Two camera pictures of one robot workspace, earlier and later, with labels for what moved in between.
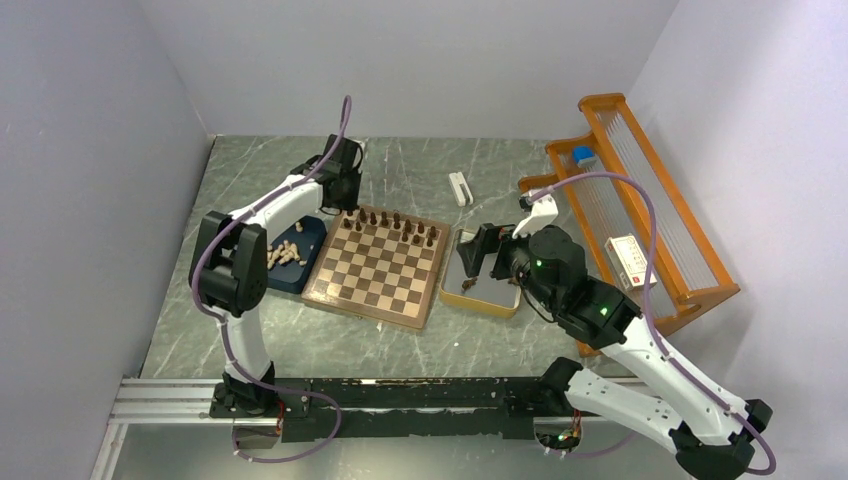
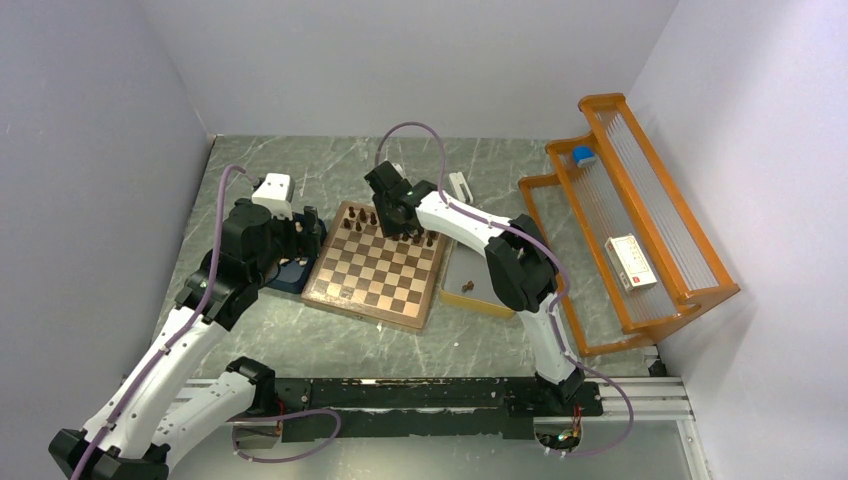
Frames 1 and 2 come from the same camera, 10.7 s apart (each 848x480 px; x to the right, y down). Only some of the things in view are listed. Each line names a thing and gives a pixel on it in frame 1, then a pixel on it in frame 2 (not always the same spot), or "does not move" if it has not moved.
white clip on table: (460, 189) does not move
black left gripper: (351, 202) → (301, 243)
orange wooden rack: (642, 235) does not move
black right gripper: (488, 239) → (389, 229)
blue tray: (291, 276) does not move
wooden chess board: (379, 264) does not move
